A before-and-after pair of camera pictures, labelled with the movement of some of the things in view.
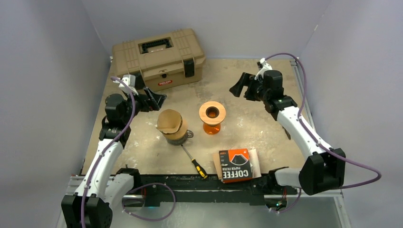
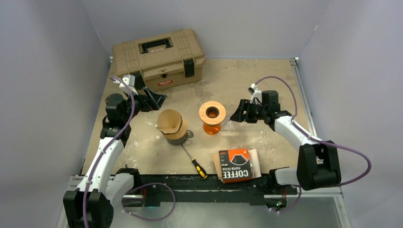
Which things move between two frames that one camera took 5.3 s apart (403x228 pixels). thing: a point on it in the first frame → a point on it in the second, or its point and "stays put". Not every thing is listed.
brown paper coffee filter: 169,121 stays put
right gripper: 247,80 → 244,105
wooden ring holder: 179,134 stays put
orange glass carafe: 211,129 stays put
